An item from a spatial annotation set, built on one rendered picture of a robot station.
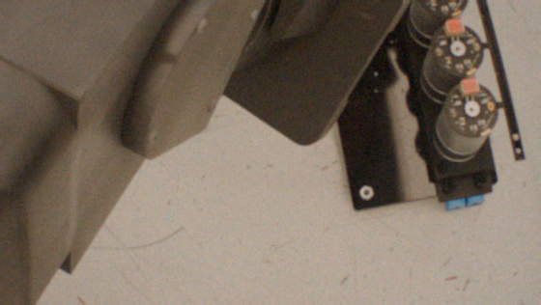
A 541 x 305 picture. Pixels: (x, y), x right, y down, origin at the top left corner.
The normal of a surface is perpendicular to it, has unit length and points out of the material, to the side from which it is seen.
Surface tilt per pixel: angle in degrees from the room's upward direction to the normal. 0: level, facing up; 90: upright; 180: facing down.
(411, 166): 0
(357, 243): 0
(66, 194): 87
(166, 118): 90
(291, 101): 27
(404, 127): 0
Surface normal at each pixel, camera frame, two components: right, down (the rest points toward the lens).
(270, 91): -0.25, 0.14
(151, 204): 0.00, -0.25
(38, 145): 0.78, -0.05
